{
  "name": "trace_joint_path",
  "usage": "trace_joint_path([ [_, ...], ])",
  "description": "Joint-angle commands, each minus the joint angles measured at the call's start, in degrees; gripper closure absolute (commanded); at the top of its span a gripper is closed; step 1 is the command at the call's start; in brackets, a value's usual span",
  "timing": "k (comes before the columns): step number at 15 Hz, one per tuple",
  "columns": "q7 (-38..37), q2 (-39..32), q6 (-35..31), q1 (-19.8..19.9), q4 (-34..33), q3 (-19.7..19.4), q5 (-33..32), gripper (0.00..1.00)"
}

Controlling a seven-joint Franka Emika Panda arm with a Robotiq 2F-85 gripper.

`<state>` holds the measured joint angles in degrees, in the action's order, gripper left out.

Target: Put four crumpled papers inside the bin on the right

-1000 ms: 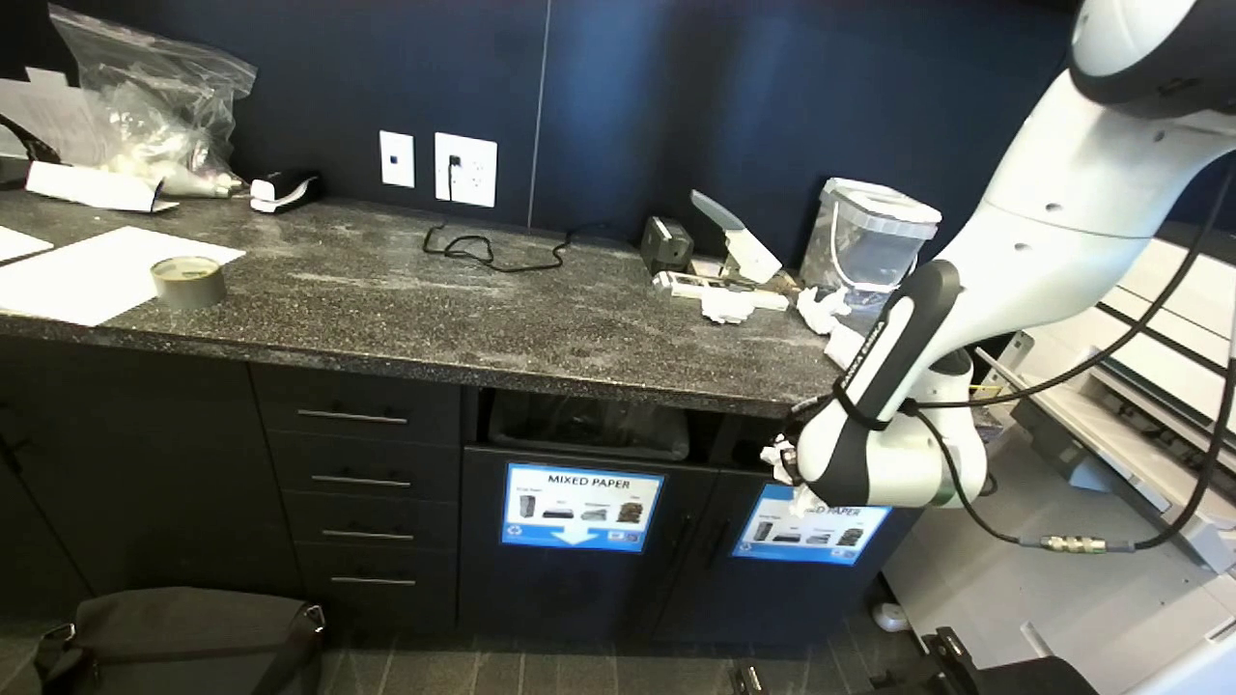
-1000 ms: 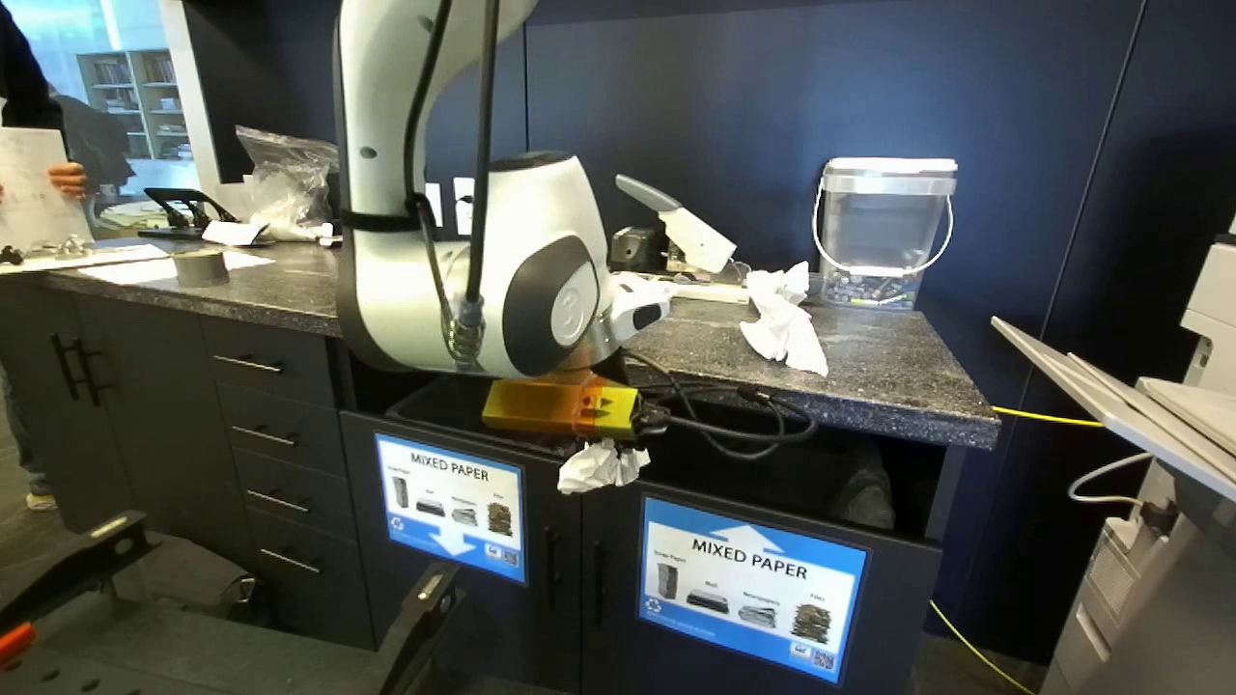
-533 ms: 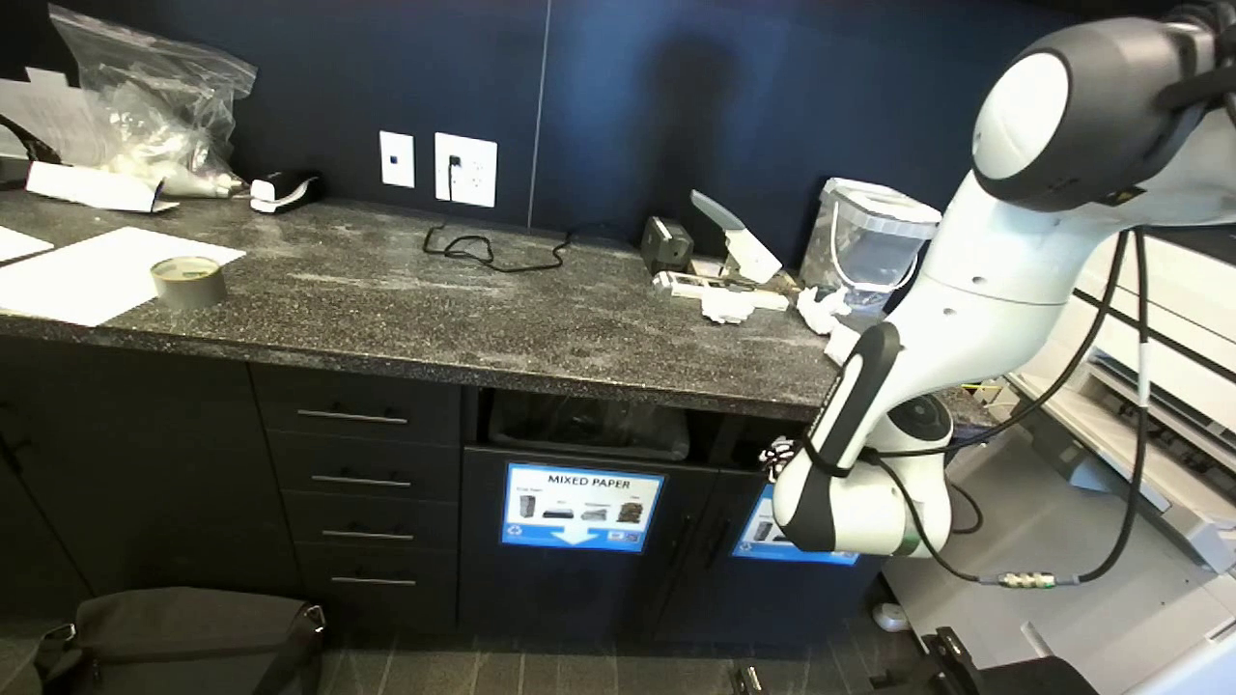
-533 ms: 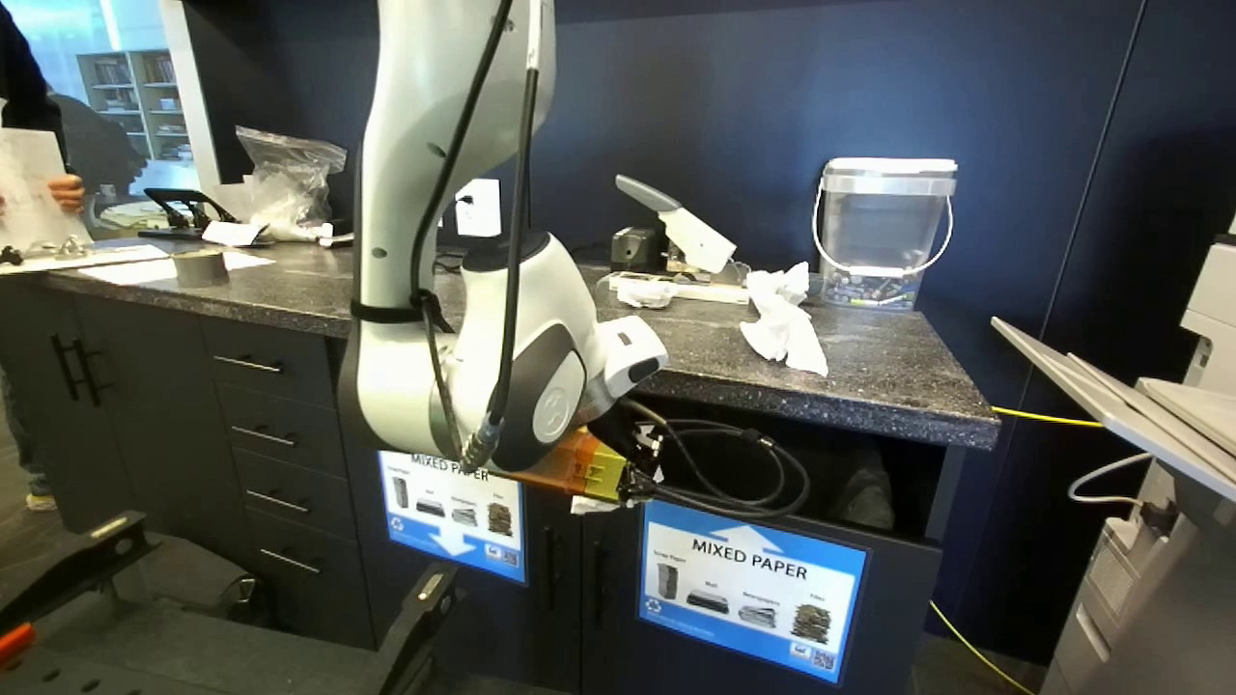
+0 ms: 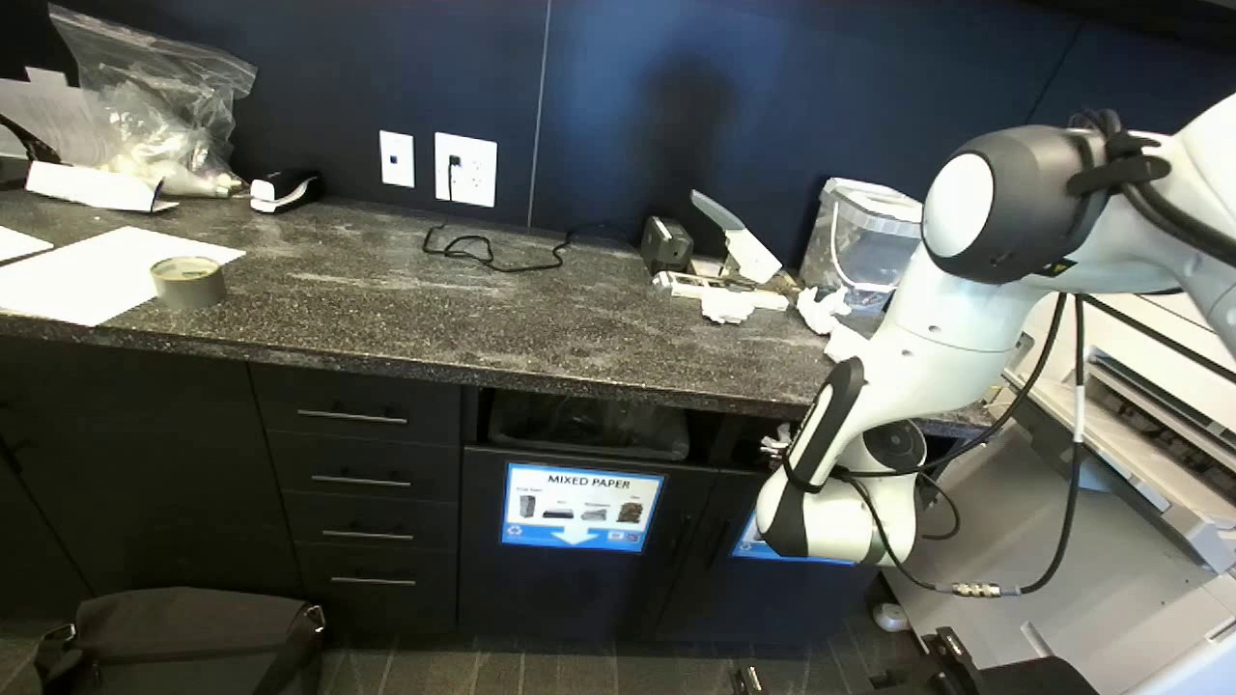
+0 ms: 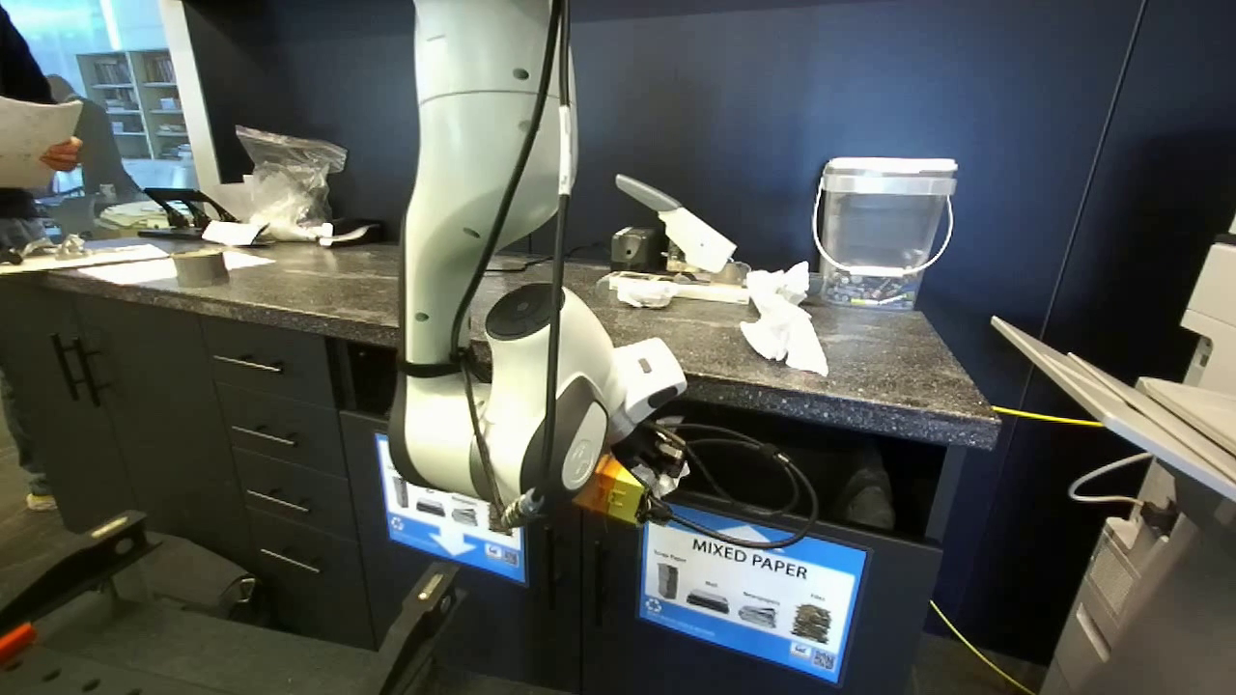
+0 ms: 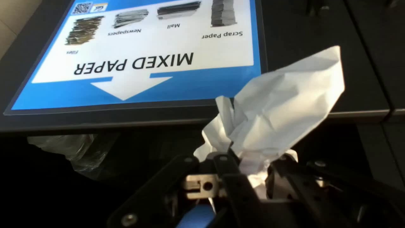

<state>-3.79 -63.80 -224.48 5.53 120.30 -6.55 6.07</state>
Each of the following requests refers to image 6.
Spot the beige paper scrap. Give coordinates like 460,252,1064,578
640,265,752,307

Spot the clear plastic bucket with lid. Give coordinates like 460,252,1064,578
806,153,961,318

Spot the black desk stand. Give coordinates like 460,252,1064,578
142,185,245,244

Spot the dark bin cabinet door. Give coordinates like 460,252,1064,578
342,410,589,692
577,466,951,695

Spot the white cable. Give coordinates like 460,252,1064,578
1064,448,1155,512

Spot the blue sign with down arrow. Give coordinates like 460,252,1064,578
371,430,528,591

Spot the yellow cable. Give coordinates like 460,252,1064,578
922,401,1111,695

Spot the window with white frame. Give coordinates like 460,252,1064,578
0,0,228,244

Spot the small black desk device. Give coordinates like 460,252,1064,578
608,224,670,275

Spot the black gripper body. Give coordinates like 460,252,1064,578
634,418,698,499

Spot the dark drawer with silver handle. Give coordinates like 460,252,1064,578
220,396,348,473
245,524,371,649
228,461,353,537
205,320,344,410

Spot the white booklet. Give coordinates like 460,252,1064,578
201,215,273,252

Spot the gold flange adapter ring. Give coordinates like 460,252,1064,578
573,450,654,528

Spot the clear plastic bag with contents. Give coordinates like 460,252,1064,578
233,123,353,247

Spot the beige masking tape roll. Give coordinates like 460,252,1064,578
169,247,233,287

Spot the black bin with liner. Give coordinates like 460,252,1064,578
679,401,904,537

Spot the large white paper sheet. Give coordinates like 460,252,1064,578
72,244,277,289

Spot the black chair with armrests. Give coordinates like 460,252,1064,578
0,506,466,695

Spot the person's bare hand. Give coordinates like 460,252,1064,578
40,136,84,176

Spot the white and black stapler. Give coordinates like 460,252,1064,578
321,215,392,252

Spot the white office printer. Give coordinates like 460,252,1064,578
989,224,1236,695

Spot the dark counter cabinet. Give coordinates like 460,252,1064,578
0,275,961,695

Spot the blue sign with up arrow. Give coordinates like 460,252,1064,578
638,499,868,688

